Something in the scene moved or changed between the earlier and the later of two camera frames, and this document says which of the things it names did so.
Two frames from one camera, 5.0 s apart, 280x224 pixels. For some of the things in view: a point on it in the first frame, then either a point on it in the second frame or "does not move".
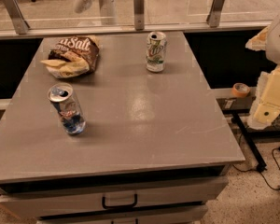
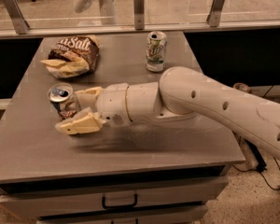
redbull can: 68,108 does not move
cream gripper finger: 258,42 → 87,98
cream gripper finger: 272,97 → 84,121
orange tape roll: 241,90 does not move
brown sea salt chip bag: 73,56 does not move
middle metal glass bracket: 139,8 does not move
